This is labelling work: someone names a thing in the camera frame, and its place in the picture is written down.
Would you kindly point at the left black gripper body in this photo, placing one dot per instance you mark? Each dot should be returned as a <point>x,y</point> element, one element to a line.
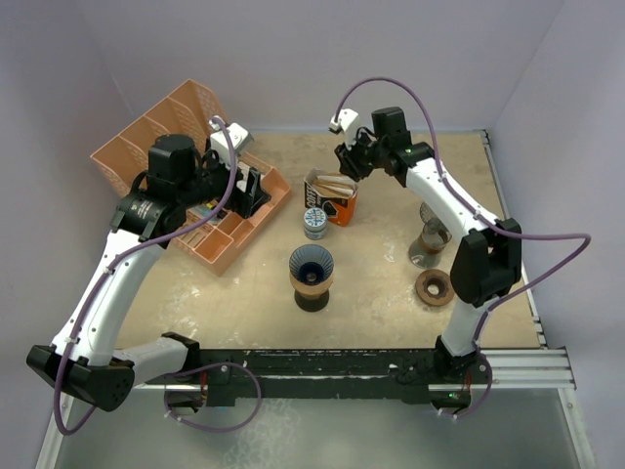
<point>210,183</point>

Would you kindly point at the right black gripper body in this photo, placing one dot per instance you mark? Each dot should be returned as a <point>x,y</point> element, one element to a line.
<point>363,157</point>

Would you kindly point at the blue glass dripper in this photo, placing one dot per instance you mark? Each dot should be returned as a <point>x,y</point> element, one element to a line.
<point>311,264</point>

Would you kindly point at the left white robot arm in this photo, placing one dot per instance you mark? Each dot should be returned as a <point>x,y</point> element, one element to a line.
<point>82,360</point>

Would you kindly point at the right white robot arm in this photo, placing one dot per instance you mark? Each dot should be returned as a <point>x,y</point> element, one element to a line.
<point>486,265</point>

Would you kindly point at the orange coffee filter box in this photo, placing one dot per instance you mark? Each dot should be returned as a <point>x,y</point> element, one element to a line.
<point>334,193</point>

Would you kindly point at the smoky glass dripper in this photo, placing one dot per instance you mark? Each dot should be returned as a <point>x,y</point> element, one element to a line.
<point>428,216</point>

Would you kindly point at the small blue white jar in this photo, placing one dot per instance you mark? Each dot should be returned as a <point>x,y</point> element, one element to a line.
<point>315,223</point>

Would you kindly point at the pink plastic desk organizer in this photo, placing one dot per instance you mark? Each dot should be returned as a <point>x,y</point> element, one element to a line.
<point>180,171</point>

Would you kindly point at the clear glass carafe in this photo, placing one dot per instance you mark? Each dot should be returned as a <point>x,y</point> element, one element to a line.
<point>425,251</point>

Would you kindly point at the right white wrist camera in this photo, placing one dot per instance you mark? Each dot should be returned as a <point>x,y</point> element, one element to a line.
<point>346,123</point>

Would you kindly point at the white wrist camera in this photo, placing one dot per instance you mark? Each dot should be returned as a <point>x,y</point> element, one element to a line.
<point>346,123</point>
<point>238,136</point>

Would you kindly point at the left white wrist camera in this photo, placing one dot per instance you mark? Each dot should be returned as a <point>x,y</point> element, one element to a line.
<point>238,136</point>

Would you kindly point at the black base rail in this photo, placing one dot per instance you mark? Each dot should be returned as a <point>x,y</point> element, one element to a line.
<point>411,376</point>

